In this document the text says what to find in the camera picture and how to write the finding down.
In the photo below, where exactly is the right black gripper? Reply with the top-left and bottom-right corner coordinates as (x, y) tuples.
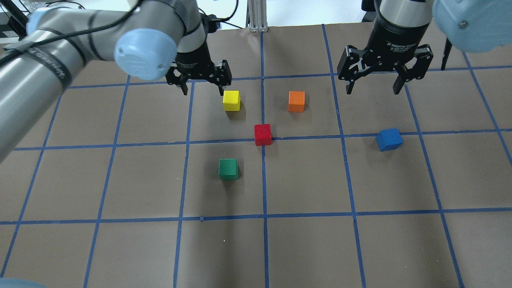
(337, 24), (433, 95)

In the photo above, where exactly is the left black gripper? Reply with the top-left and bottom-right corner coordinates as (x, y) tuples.
(165, 40), (232, 96)

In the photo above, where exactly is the red wooden block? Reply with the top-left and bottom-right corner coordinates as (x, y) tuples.
(254, 124), (272, 146)

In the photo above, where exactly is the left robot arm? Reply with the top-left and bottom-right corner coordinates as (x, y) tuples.
(0, 0), (232, 160)

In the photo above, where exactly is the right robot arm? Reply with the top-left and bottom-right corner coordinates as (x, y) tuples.
(337, 0), (512, 94)

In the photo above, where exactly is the yellow wooden block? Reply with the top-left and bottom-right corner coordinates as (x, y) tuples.
(222, 90), (241, 112)

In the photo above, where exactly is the blue wooden block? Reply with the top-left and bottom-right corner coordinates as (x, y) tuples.
(376, 128), (404, 152)

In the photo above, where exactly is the orange wooden block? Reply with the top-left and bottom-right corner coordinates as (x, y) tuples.
(288, 91), (306, 113)

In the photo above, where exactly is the green wooden block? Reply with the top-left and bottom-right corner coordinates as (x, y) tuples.
(218, 158), (238, 181)

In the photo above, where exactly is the aluminium frame post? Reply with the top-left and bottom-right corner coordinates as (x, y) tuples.
(246, 0), (268, 33)

